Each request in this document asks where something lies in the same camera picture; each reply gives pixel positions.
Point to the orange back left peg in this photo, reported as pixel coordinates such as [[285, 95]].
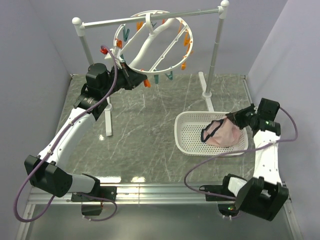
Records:
[[139, 25]]

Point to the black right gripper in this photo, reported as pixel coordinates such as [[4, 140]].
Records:
[[236, 117]]

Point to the orange clothes peg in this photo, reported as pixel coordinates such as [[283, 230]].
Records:
[[119, 43], [147, 83]]

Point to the teal front clothes peg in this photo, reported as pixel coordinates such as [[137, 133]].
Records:
[[157, 79]]

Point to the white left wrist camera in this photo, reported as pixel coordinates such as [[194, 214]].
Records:
[[112, 56]]

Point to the orange front clothes peg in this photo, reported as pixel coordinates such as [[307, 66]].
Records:
[[147, 83]]

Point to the white clothes rack stand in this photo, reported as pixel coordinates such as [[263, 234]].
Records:
[[221, 10]]

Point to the orange right upper peg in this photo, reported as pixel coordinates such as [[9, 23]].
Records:
[[187, 39]]

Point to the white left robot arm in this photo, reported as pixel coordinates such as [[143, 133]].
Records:
[[46, 171]]

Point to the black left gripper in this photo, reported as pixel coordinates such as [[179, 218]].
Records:
[[133, 78]]

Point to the pink underwear navy trim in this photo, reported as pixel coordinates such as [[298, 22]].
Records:
[[221, 133]]

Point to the teal front right peg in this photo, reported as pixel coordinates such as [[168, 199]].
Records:
[[170, 75]]

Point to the orange left clothes peg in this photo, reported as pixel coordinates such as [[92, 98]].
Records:
[[119, 43]]

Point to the teal left back peg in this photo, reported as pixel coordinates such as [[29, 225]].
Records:
[[125, 33]]

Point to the white perforated plastic basket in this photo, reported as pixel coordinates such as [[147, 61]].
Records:
[[187, 133]]

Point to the white round clip hanger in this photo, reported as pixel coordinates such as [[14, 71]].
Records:
[[157, 50]]

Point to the aluminium mounting rail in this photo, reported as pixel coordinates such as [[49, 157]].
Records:
[[173, 193]]

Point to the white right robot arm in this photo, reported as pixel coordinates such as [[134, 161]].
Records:
[[263, 195]]

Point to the orange right back peg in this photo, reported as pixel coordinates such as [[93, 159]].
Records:
[[180, 26]]

